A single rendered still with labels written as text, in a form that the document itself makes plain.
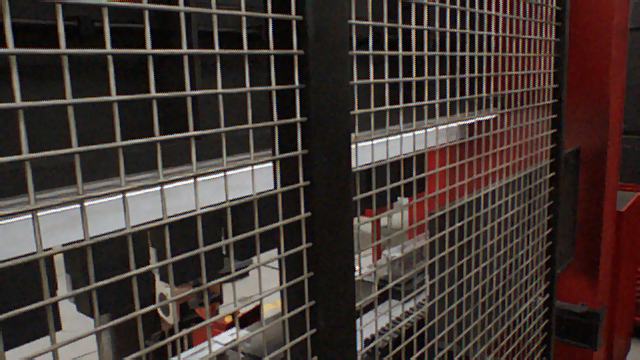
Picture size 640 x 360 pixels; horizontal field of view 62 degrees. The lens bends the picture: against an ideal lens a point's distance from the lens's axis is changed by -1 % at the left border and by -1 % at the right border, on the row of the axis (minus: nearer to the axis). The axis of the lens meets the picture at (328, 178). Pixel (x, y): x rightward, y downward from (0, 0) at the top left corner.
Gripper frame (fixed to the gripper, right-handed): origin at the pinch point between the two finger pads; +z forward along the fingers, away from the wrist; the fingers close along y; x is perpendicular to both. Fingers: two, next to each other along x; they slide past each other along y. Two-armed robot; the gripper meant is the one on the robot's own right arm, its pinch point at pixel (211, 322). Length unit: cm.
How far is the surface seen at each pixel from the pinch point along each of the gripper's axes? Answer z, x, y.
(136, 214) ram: -46, -55, 47
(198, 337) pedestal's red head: 3.2, -4.9, -2.6
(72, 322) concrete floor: 29, 81, -221
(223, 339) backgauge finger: -11, -38, 43
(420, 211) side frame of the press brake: -8, 103, 41
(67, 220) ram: -49, -70, 46
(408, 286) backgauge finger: -5, 8, 73
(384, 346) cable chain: -4, -29, 82
